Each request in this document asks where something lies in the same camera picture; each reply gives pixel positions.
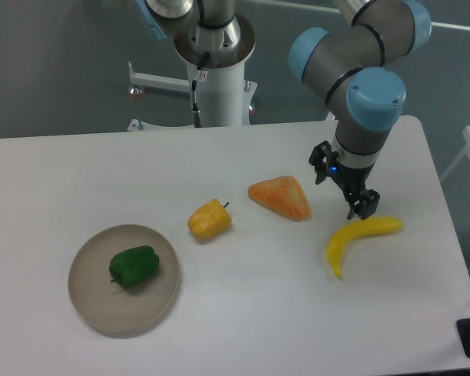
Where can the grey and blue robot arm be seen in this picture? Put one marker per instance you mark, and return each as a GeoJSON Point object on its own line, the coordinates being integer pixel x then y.
{"type": "Point", "coordinates": [347, 72]}

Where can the orange triangular bread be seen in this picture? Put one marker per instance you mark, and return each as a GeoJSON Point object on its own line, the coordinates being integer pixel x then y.
{"type": "Point", "coordinates": [283, 195]}

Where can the green bell pepper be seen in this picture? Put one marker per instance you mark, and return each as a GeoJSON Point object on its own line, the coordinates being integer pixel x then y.
{"type": "Point", "coordinates": [133, 266]}

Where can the yellow banana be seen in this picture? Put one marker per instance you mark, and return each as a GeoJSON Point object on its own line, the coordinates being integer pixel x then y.
{"type": "Point", "coordinates": [371, 227]}

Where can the yellow bell pepper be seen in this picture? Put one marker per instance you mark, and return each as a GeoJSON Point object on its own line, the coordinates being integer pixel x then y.
{"type": "Point", "coordinates": [209, 220]}

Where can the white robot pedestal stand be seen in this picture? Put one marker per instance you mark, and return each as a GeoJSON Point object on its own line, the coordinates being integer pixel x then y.
{"type": "Point", "coordinates": [220, 95]}

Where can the beige round plate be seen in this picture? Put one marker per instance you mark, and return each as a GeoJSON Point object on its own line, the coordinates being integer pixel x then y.
{"type": "Point", "coordinates": [107, 307]}

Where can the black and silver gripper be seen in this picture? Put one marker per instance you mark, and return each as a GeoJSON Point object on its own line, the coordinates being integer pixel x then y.
{"type": "Point", "coordinates": [349, 171]}

